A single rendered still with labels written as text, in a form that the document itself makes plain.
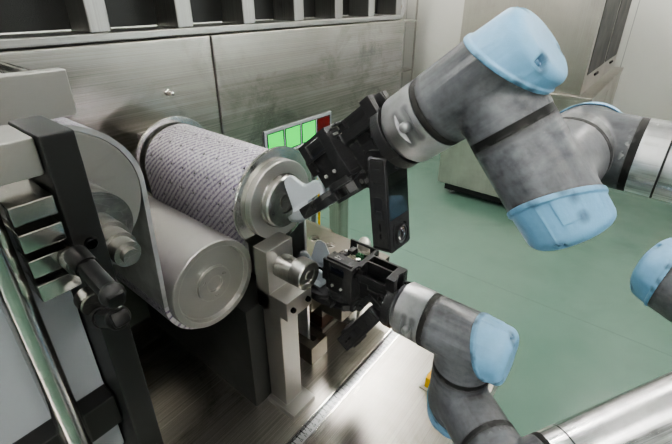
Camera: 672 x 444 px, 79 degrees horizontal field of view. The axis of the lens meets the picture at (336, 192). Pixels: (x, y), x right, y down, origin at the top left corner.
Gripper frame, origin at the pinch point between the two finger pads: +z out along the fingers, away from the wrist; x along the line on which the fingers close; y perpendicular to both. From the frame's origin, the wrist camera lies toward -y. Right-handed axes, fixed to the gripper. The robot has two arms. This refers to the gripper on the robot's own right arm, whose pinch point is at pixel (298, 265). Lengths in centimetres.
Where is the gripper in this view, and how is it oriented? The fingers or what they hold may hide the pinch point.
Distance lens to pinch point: 71.5
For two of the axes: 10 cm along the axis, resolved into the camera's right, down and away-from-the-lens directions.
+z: -7.8, -2.7, 5.6
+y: 0.0, -9.0, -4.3
